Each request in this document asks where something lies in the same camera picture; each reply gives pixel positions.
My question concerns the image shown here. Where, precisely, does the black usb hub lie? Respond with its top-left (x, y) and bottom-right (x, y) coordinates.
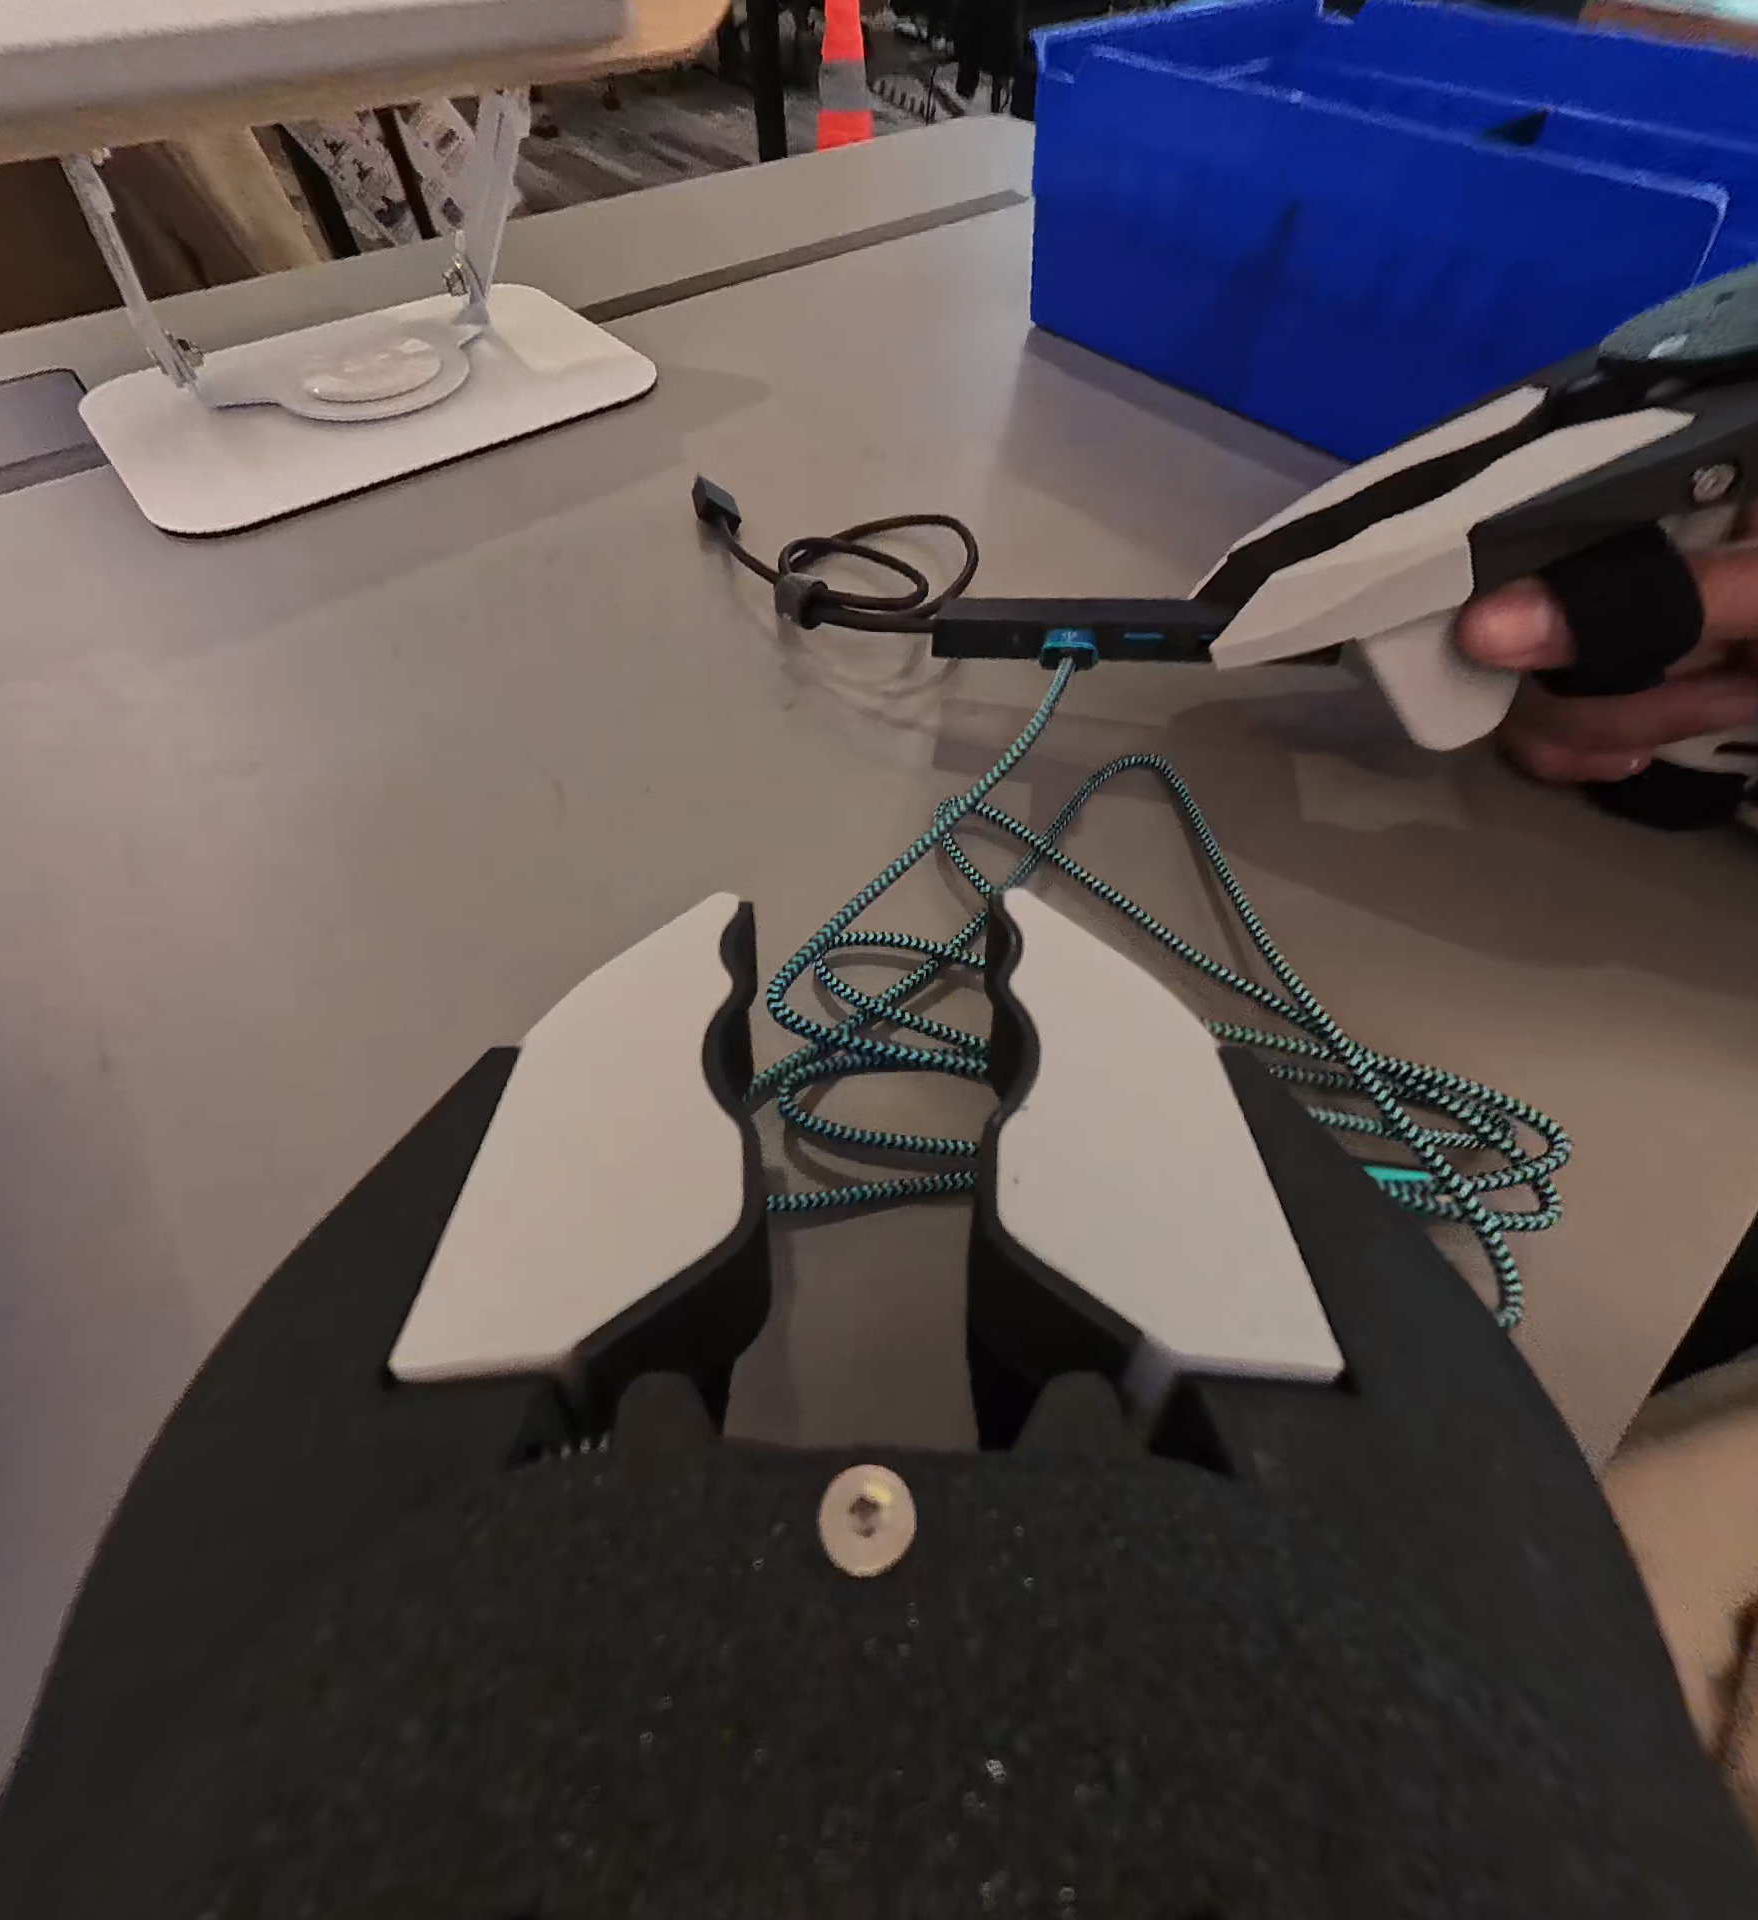
top-left (691, 473), bottom-right (1227, 670)

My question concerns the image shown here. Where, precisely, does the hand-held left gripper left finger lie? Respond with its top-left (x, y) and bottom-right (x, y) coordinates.
top-left (386, 891), bottom-right (773, 1388)

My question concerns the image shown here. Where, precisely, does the beige curtain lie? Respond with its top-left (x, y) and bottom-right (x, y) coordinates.
top-left (0, 126), bottom-right (329, 354)

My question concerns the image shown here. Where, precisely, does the teal braided usb cable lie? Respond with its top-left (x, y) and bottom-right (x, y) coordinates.
top-left (751, 624), bottom-right (1575, 1331)

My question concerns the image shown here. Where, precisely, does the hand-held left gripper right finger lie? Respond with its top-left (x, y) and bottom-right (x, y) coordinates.
top-left (962, 888), bottom-right (1346, 1388)

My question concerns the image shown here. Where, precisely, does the blue storage bin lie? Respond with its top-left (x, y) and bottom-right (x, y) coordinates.
top-left (1029, 0), bottom-right (1758, 466)

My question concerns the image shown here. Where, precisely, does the printed floor sheet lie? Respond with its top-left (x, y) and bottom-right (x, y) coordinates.
top-left (281, 90), bottom-right (523, 262)

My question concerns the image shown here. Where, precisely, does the orange cone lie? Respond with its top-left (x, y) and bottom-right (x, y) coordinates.
top-left (814, 0), bottom-right (877, 151)

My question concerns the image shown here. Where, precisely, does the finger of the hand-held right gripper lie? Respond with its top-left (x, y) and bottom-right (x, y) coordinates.
top-left (1186, 386), bottom-right (1557, 613)
top-left (1210, 407), bottom-right (1697, 674)

